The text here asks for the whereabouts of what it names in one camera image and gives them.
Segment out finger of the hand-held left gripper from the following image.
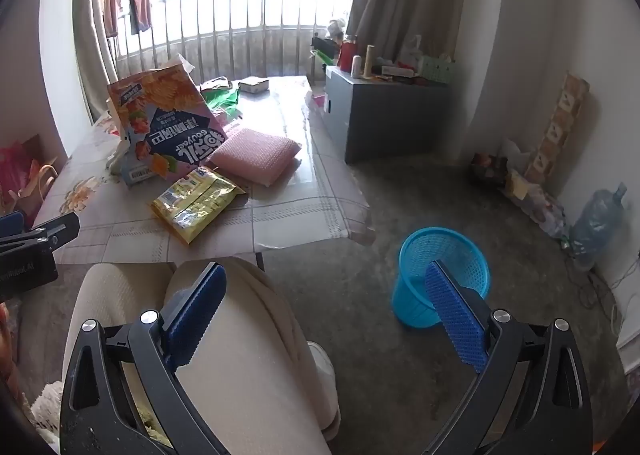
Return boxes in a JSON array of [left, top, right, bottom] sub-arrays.
[[0, 211, 27, 238], [0, 212, 81, 256]]

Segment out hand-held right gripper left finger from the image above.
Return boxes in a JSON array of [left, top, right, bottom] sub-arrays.
[[59, 261, 236, 455]]

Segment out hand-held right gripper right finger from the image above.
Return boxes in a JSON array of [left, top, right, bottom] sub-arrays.
[[424, 259, 593, 455]]

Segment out blue mesh wastebasket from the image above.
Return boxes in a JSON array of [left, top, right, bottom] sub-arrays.
[[391, 226, 491, 330]]

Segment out pink snack bag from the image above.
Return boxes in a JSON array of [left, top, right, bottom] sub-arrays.
[[106, 66, 229, 188]]

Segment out pink gift bag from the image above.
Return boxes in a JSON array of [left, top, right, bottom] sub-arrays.
[[0, 135, 58, 216]]

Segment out person's beige trousers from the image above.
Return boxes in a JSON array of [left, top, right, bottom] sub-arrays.
[[62, 257, 341, 455]]

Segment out yellow snack packet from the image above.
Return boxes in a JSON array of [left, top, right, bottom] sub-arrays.
[[150, 166, 247, 247]]

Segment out person's white shoe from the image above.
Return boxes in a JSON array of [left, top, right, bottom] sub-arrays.
[[307, 342, 337, 441]]

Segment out pile of clear plastic bags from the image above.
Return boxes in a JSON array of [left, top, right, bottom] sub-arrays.
[[520, 182, 571, 242]]

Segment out white fluffy rug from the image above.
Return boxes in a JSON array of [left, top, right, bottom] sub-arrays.
[[30, 382, 63, 443]]

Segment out tan paper bag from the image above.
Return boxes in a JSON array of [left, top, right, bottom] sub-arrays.
[[505, 170, 532, 200]]

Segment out dark basket with clutter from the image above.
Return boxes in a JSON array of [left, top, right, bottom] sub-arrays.
[[470, 152, 508, 188]]

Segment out large clear water jug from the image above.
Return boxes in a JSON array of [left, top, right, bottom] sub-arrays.
[[570, 183, 628, 271]]

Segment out pink sponge cushion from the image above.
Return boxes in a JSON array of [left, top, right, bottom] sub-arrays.
[[206, 127, 302, 187]]

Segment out grey cabinet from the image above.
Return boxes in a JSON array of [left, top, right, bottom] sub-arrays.
[[324, 66, 451, 164]]

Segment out printed cardboard board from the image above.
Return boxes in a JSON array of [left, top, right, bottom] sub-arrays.
[[525, 72, 591, 186]]

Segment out green plastic bag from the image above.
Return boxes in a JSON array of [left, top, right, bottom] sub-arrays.
[[202, 87, 242, 120]]

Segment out green and white box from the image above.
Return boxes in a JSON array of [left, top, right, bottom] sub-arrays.
[[417, 55, 458, 84]]

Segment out white plastic bag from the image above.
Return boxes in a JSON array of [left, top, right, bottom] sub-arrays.
[[400, 35, 423, 66]]

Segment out red container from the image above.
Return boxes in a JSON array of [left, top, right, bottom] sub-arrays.
[[338, 35, 358, 73]]

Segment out black box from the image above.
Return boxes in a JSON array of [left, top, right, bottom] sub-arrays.
[[311, 36, 341, 58]]

